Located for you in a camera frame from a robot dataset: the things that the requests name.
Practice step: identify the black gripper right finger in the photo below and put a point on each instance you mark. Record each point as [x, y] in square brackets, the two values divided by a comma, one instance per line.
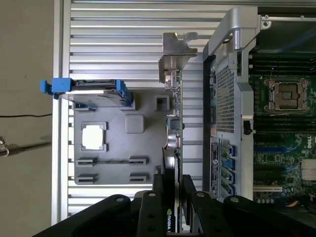
[207, 219]

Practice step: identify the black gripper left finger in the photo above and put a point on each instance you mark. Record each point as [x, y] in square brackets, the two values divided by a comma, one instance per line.
[150, 217]

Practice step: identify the graphics card with metal bracket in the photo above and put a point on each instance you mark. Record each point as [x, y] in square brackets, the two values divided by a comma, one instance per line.
[172, 64]

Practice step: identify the blue slot clip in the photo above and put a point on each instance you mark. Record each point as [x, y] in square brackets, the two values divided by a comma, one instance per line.
[230, 165]
[232, 190]
[231, 149]
[231, 177]

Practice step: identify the green RAM stick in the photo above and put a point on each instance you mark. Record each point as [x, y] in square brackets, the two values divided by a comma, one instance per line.
[113, 162]

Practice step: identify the white expansion slot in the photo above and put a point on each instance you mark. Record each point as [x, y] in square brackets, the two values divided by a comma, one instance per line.
[267, 189]

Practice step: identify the grey parts rack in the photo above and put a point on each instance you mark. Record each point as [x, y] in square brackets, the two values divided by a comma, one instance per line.
[116, 148]

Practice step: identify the blue expansion slot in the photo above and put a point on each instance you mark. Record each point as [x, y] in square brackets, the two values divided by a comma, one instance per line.
[274, 152]

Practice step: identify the green motherboard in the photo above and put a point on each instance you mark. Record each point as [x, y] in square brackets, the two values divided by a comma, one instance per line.
[279, 153]

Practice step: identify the silver CPU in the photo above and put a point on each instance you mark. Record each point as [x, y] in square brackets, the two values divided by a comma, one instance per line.
[92, 137]

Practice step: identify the silver chipset heatsink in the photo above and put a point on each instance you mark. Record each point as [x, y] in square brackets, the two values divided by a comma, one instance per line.
[308, 170]

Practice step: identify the open grey PC case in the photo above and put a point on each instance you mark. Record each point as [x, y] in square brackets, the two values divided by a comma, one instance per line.
[245, 103]

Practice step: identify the hard disk in blue carrier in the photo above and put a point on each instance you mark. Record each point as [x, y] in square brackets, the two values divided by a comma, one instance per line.
[86, 97]

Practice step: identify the metal rod with clamp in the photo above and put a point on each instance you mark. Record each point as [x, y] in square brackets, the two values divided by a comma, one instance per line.
[29, 147]

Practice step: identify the CPU socket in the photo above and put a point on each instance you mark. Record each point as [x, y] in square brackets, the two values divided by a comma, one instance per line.
[286, 95]

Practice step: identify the locking lever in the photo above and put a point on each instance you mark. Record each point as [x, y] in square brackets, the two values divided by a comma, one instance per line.
[271, 74]

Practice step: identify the black case switch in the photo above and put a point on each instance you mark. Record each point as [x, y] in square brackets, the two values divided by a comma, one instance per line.
[247, 127]

